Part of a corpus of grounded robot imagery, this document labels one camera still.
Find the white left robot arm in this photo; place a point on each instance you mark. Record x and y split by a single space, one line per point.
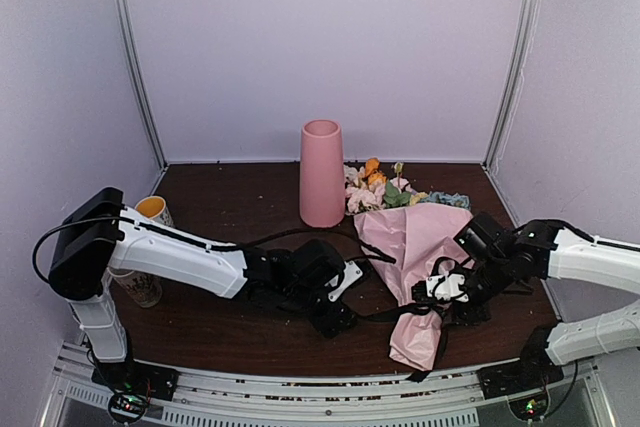
105 234

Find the clear printed glass cup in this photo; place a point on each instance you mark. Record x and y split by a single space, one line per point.
143 288

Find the yellow-inside paper cup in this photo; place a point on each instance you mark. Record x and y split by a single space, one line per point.
156 209

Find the pink wrapping paper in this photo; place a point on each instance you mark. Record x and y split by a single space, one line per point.
416 237

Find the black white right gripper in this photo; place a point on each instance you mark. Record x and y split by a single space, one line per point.
467 316

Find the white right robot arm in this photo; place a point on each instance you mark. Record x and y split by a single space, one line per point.
542 248

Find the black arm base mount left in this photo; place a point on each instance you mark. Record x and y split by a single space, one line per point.
149 381

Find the aluminium left corner post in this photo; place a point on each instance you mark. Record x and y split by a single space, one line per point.
137 82

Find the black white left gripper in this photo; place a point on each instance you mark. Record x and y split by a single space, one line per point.
335 322

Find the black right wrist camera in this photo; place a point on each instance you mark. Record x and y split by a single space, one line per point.
482 238

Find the aluminium front rail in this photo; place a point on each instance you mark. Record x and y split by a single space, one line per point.
451 397

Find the aluminium right corner post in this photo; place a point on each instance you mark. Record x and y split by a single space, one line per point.
513 83

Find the aluminium corner post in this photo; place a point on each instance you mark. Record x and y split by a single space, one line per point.
513 83
137 82

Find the pink vase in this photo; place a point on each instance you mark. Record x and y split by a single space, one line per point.
321 186

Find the artificial flower bouquet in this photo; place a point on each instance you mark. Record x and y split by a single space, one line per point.
368 188

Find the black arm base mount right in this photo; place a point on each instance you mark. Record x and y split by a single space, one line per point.
518 376

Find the black ribbon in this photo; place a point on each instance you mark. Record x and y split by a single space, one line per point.
416 341

